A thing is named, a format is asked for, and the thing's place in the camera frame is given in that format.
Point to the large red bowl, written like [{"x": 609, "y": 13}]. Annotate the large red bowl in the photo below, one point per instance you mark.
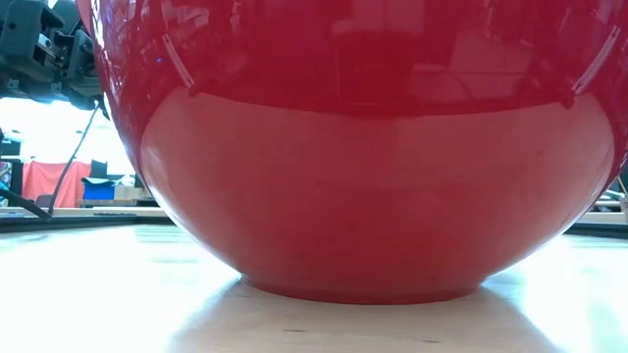
[{"x": 373, "y": 186}]

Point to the red cloth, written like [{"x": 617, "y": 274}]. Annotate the red cloth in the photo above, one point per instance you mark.
[{"x": 44, "y": 181}]

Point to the black chair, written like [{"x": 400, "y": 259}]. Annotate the black chair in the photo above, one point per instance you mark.
[{"x": 98, "y": 168}]

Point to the blue box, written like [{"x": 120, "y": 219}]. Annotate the blue box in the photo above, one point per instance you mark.
[{"x": 99, "y": 190}]

